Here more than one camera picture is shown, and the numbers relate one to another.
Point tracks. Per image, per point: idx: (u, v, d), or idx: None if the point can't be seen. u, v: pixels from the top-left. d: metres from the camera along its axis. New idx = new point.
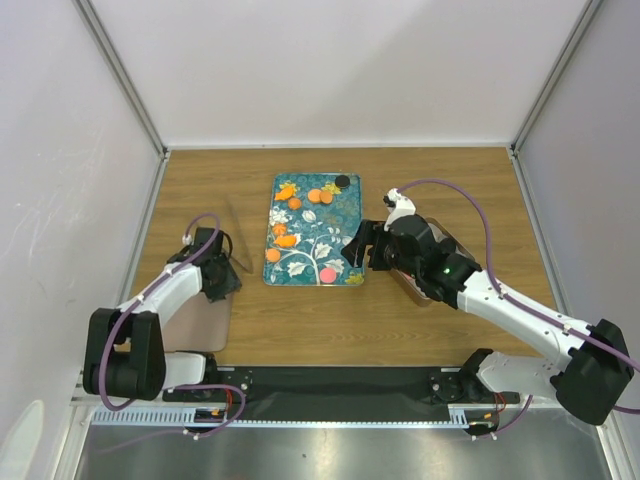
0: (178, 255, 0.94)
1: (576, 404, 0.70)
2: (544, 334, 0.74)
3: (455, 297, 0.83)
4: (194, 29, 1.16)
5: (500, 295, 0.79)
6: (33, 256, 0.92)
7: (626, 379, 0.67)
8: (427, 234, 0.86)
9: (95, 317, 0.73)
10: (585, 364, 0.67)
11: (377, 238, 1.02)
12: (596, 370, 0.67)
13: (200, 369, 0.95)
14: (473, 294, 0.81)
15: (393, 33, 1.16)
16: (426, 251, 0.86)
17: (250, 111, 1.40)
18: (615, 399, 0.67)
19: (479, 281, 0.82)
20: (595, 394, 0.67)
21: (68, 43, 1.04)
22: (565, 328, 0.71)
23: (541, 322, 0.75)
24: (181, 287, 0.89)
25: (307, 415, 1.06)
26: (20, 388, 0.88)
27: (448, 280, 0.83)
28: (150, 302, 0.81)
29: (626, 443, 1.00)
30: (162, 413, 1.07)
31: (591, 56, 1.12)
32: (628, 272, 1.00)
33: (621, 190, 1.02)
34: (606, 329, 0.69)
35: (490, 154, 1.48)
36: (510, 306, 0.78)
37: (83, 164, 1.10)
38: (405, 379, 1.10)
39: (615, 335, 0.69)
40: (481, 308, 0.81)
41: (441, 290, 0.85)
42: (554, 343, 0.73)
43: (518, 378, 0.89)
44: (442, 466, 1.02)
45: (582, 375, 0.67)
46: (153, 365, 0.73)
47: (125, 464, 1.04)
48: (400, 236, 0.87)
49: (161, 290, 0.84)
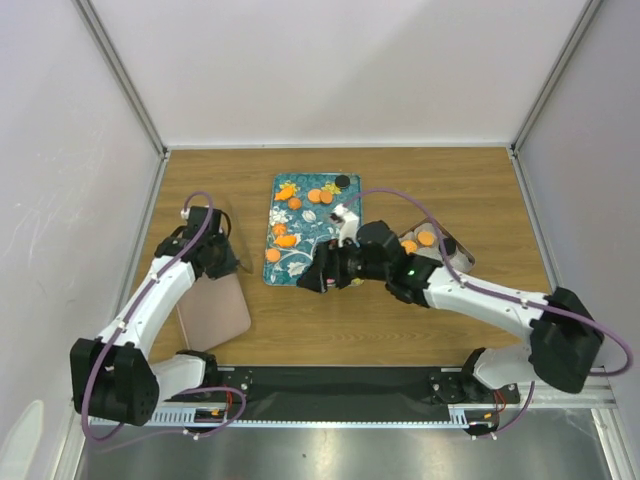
0: (167, 245, 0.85)
1: (555, 378, 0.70)
2: (505, 310, 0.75)
3: (424, 297, 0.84)
4: (194, 30, 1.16)
5: (461, 285, 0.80)
6: (33, 256, 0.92)
7: (596, 342, 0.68)
8: (394, 241, 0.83)
9: (74, 351, 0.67)
10: (546, 333, 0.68)
11: (336, 252, 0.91)
12: (559, 338, 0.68)
13: (200, 372, 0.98)
14: (438, 288, 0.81)
15: (393, 33, 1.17)
16: (394, 256, 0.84)
17: (251, 111, 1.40)
18: (591, 365, 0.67)
19: (441, 276, 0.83)
20: (566, 363, 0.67)
21: (69, 43, 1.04)
22: (523, 302, 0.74)
23: (500, 300, 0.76)
24: (168, 296, 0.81)
25: (306, 415, 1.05)
26: (20, 388, 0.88)
27: (414, 281, 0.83)
28: (134, 326, 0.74)
29: (626, 443, 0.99)
30: (162, 413, 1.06)
31: (590, 57, 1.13)
32: (627, 272, 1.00)
33: (619, 191, 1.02)
34: (563, 297, 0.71)
35: (490, 153, 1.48)
36: (473, 294, 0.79)
37: (83, 165, 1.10)
38: (405, 379, 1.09)
39: (572, 300, 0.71)
40: (448, 301, 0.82)
41: (409, 294, 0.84)
42: (515, 318, 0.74)
43: (509, 372, 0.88)
44: (442, 466, 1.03)
45: (545, 344, 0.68)
46: (141, 391, 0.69)
47: (126, 463, 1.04)
48: (367, 245, 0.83)
49: (144, 310, 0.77)
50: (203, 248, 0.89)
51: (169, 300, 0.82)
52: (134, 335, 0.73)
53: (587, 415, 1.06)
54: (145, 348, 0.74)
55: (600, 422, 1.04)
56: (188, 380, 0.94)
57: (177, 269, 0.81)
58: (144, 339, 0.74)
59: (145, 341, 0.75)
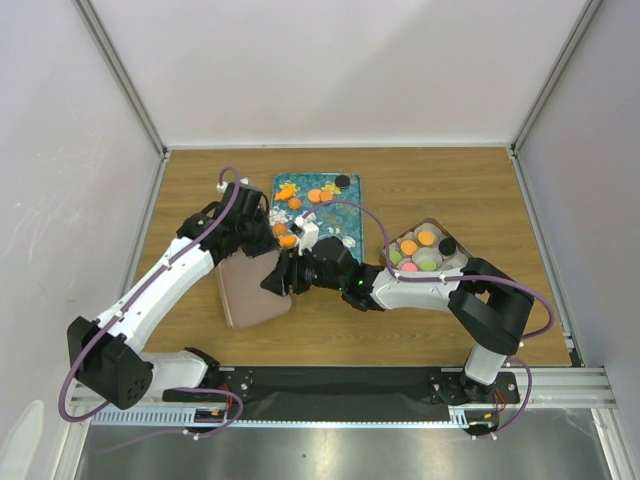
0: (190, 224, 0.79)
1: (488, 341, 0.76)
2: (430, 290, 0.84)
3: (377, 303, 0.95)
4: (194, 29, 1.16)
5: (396, 280, 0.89)
6: (33, 255, 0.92)
7: (516, 303, 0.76)
8: (347, 256, 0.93)
9: (72, 329, 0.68)
10: (468, 300, 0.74)
11: (294, 260, 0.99)
12: (480, 302, 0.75)
13: (199, 375, 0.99)
14: (379, 286, 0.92)
15: (393, 32, 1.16)
16: (348, 269, 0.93)
17: (250, 111, 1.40)
18: (515, 325, 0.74)
19: (383, 278, 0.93)
20: (494, 323, 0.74)
21: (69, 42, 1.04)
22: (442, 279, 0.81)
23: (426, 283, 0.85)
24: (177, 285, 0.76)
25: (306, 415, 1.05)
26: (20, 388, 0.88)
27: (366, 290, 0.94)
28: (132, 315, 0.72)
29: (626, 443, 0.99)
30: (162, 413, 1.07)
31: (590, 56, 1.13)
32: (625, 272, 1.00)
33: (619, 191, 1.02)
34: (478, 266, 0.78)
35: (491, 154, 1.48)
36: (406, 285, 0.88)
37: (83, 164, 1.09)
38: (405, 379, 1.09)
39: (484, 267, 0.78)
40: (392, 298, 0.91)
41: (363, 303, 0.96)
42: (439, 295, 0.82)
43: (485, 355, 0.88)
44: (442, 466, 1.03)
45: (468, 311, 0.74)
46: (128, 382, 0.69)
47: (125, 463, 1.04)
48: (322, 260, 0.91)
49: (146, 297, 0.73)
50: (228, 231, 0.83)
51: (179, 289, 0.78)
52: (129, 327, 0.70)
53: (587, 415, 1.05)
54: (137, 340, 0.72)
55: (600, 422, 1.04)
56: (186, 379, 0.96)
57: (192, 258, 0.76)
58: (139, 332, 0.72)
59: (139, 333, 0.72)
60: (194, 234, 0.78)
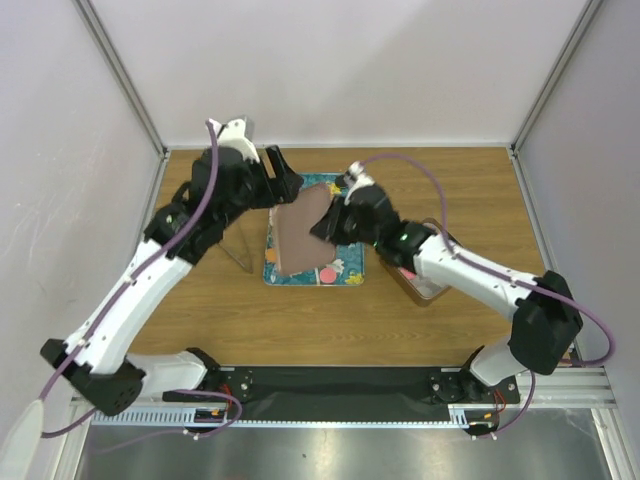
0: (158, 222, 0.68)
1: (527, 352, 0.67)
2: (492, 288, 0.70)
3: (413, 264, 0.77)
4: (194, 29, 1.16)
5: (453, 256, 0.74)
6: (33, 255, 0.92)
7: (573, 329, 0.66)
8: (387, 203, 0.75)
9: (41, 354, 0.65)
10: (533, 311, 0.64)
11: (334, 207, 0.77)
12: (544, 316, 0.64)
13: (196, 378, 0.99)
14: (430, 255, 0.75)
15: (392, 33, 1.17)
16: (385, 220, 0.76)
17: (250, 111, 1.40)
18: (562, 350, 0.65)
19: (434, 243, 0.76)
20: (543, 340, 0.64)
21: (68, 42, 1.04)
22: (513, 280, 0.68)
23: (489, 276, 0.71)
24: (147, 300, 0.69)
25: (306, 415, 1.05)
26: (20, 389, 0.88)
27: (405, 246, 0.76)
28: (96, 341, 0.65)
29: (626, 443, 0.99)
30: (162, 413, 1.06)
31: (590, 56, 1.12)
32: (625, 273, 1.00)
33: (619, 192, 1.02)
34: (553, 279, 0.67)
35: (491, 154, 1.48)
36: (462, 264, 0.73)
37: (83, 164, 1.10)
38: (405, 379, 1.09)
39: (561, 284, 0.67)
40: (437, 269, 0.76)
41: (398, 258, 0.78)
42: (502, 295, 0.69)
43: (502, 363, 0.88)
44: (442, 466, 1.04)
45: (528, 322, 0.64)
46: (107, 400, 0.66)
47: (126, 463, 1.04)
48: (358, 207, 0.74)
49: (112, 319, 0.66)
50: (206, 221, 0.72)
51: (151, 302, 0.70)
52: (95, 355, 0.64)
53: (587, 415, 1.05)
54: (112, 362, 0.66)
55: (600, 422, 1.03)
56: (183, 381, 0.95)
57: (158, 269, 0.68)
58: (110, 356, 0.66)
59: (112, 356, 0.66)
60: (164, 234, 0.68)
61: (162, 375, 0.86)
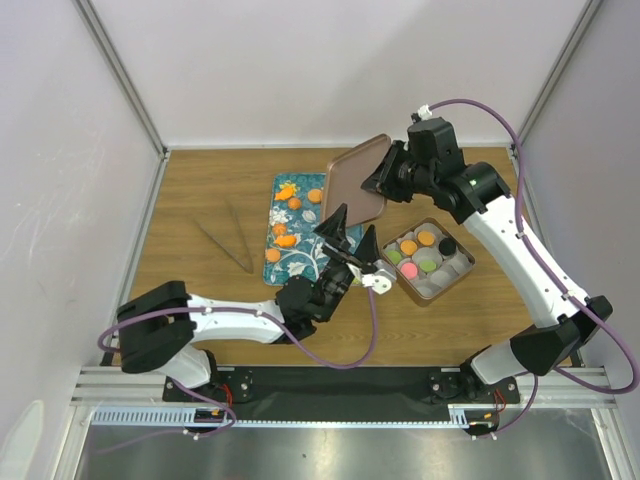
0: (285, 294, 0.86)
1: (533, 354, 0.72)
2: (543, 291, 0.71)
3: (469, 210, 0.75)
4: (194, 30, 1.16)
5: (517, 235, 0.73)
6: (33, 255, 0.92)
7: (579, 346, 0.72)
8: (448, 132, 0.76)
9: (174, 285, 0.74)
10: (567, 333, 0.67)
11: (393, 153, 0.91)
12: (573, 341, 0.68)
13: (195, 381, 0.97)
14: (494, 220, 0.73)
15: (393, 32, 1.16)
16: (444, 155, 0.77)
17: (251, 111, 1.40)
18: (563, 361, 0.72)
19: (502, 209, 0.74)
20: (554, 356, 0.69)
21: (69, 43, 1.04)
22: (567, 293, 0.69)
23: (546, 278, 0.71)
24: (246, 330, 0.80)
25: (306, 415, 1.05)
26: (21, 388, 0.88)
27: (469, 189, 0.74)
28: (209, 319, 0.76)
29: (626, 443, 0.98)
30: (162, 413, 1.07)
31: (590, 55, 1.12)
32: (625, 272, 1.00)
33: (620, 191, 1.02)
34: (600, 307, 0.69)
35: (490, 154, 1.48)
36: (521, 248, 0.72)
37: (83, 165, 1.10)
38: (405, 379, 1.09)
39: (606, 313, 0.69)
40: (493, 238, 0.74)
41: (455, 198, 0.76)
42: (547, 304, 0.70)
43: (501, 362, 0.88)
44: (442, 466, 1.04)
45: (559, 343, 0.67)
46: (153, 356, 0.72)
47: (126, 463, 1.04)
48: (418, 134, 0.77)
49: (232, 316, 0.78)
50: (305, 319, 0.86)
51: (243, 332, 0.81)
52: (202, 324, 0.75)
53: (587, 415, 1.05)
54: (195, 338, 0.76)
55: (600, 422, 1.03)
56: (187, 376, 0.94)
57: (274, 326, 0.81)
58: (201, 332, 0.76)
59: (201, 334, 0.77)
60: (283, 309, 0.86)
61: (182, 365, 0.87)
